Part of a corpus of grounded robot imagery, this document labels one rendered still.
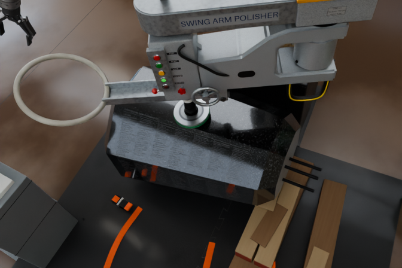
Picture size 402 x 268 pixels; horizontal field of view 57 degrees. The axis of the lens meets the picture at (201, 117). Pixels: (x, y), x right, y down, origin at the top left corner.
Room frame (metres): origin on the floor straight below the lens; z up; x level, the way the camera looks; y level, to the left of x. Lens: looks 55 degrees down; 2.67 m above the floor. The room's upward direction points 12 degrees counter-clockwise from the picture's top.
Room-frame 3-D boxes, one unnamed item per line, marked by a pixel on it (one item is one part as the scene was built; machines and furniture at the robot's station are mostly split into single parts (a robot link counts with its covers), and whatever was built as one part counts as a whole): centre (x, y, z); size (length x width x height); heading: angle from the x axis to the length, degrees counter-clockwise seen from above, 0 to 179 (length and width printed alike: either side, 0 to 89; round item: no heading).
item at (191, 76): (1.29, -0.03, 1.35); 0.36 x 0.22 x 0.45; 81
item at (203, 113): (1.31, 0.05, 0.90); 0.21 x 0.21 x 0.01
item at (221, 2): (1.25, -0.30, 1.64); 0.96 x 0.25 x 0.17; 81
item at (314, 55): (1.20, -0.60, 1.37); 0.19 x 0.19 x 0.20
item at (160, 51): (1.21, 0.14, 1.40); 0.08 x 0.03 x 0.28; 81
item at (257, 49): (1.23, -0.34, 1.33); 0.74 x 0.23 x 0.49; 81
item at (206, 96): (1.17, -0.05, 1.23); 0.15 x 0.10 x 0.15; 81
